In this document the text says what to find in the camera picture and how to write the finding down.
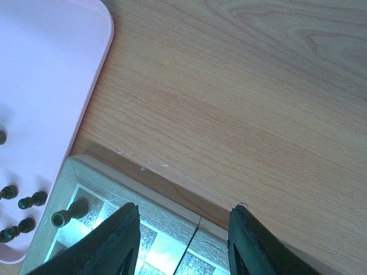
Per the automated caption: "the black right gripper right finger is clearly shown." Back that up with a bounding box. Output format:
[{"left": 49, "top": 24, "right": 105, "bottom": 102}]
[{"left": 227, "top": 204, "right": 319, "bottom": 274}]

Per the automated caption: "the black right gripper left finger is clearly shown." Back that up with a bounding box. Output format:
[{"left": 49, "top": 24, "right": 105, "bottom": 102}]
[{"left": 29, "top": 202, "right": 140, "bottom": 274}]

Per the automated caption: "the dark chess piece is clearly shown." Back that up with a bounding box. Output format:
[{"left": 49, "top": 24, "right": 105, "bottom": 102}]
[
  {"left": 0, "top": 185, "right": 18, "bottom": 200},
  {"left": 1, "top": 218, "right": 36, "bottom": 243},
  {"left": 51, "top": 199, "right": 89, "bottom": 228},
  {"left": 18, "top": 191, "right": 48, "bottom": 210},
  {"left": 0, "top": 130, "right": 7, "bottom": 145}
]

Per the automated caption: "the wooden chess board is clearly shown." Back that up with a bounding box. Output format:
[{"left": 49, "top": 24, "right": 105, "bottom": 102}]
[{"left": 17, "top": 143, "right": 339, "bottom": 275}]

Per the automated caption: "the pink plastic tray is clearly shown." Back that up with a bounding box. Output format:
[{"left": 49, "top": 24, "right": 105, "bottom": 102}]
[{"left": 0, "top": 0, "right": 115, "bottom": 265}]

